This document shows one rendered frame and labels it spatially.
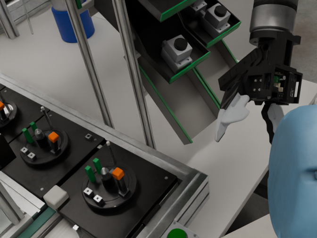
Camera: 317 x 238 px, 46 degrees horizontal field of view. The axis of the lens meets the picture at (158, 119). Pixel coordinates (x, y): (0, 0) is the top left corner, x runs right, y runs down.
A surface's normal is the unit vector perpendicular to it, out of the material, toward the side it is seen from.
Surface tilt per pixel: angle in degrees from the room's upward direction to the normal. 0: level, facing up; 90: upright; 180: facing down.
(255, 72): 54
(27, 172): 0
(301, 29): 0
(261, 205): 0
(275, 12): 41
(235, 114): 33
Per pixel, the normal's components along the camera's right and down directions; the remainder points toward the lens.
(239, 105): -0.62, -0.66
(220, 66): 0.38, -0.18
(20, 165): -0.14, -0.71
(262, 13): -0.73, -0.15
